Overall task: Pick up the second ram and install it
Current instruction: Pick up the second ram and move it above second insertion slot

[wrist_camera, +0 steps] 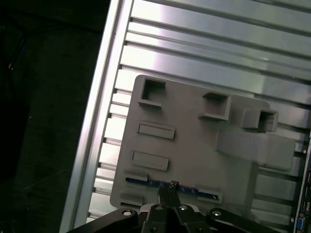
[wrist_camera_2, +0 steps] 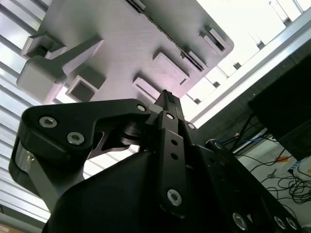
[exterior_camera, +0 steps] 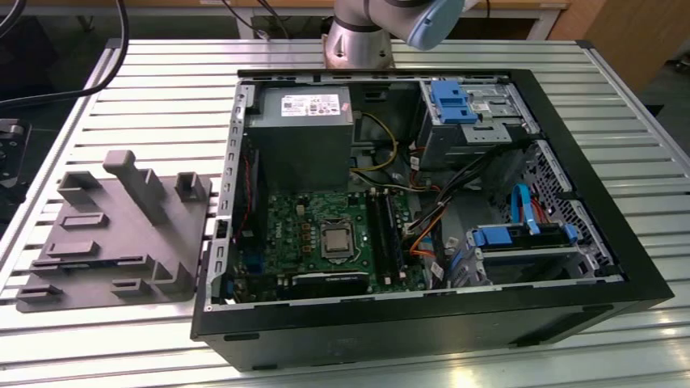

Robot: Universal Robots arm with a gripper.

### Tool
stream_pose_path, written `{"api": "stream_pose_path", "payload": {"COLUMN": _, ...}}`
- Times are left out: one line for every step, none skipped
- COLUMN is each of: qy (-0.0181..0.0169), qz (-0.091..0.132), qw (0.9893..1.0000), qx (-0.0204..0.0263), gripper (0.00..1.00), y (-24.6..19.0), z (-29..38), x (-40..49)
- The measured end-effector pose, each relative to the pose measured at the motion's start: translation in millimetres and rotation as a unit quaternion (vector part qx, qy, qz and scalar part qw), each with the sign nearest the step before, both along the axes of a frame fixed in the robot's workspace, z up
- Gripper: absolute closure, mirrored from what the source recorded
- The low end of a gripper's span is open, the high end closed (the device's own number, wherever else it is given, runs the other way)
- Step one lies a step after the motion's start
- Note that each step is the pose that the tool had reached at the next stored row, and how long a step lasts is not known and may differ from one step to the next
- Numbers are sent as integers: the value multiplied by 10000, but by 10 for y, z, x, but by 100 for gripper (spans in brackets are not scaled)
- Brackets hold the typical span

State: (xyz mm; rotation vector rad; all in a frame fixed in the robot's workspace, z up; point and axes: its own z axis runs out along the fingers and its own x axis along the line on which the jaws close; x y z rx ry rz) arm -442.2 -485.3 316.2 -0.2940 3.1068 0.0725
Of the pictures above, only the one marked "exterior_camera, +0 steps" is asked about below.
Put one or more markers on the blue board connector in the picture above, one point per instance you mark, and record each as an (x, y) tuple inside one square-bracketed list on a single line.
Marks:
[(253, 264)]

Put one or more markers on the grey plastic parts rack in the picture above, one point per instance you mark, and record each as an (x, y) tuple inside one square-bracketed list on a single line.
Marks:
[(129, 250)]

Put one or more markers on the grey metal drive cage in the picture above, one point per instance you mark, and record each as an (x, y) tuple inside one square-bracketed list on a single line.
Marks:
[(484, 133)]

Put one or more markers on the black open PC case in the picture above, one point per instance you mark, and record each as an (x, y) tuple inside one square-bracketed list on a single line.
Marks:
[(410, 335)]

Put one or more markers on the blue plastic drive latch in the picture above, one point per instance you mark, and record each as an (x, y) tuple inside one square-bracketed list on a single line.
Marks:
[(452, 103)]

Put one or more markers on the hard disk in blue carrier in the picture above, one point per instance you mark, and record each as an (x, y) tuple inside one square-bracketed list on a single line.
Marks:
[(495, 236)]

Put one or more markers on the black Nvidia graphics card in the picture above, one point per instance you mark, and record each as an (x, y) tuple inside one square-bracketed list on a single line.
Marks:
[(328, 285)]

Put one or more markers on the green Dell motherboard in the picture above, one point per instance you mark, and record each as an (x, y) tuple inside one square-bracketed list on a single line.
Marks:
[(286, 208)]

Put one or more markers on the empty black RAM slot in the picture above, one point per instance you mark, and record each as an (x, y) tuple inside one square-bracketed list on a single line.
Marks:
[(372, 226)]

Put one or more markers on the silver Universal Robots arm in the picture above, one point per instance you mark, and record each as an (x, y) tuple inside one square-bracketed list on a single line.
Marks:
[(355, 36)]

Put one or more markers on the metal CPU socket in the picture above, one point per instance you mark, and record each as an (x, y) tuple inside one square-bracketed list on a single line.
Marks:
[(339, 222)]

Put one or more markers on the wooden cabinet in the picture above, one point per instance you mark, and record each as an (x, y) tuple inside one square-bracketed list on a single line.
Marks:
[(630, 36)]

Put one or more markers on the grey power supply unit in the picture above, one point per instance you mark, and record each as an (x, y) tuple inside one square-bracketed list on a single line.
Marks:
[(302, 153)]

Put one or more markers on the white desk with wooden top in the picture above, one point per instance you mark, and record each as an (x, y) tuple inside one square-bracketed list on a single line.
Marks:
[(550, 20)]

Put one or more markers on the silver CPU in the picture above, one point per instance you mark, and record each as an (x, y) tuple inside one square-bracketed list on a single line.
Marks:
[(338, 239)]

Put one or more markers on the grey metal disk bay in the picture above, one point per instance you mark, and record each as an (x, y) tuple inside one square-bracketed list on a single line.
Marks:
[(528, 255)]

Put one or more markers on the black case fan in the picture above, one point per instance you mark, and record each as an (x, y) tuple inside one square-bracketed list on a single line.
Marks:
[(257, 169)]

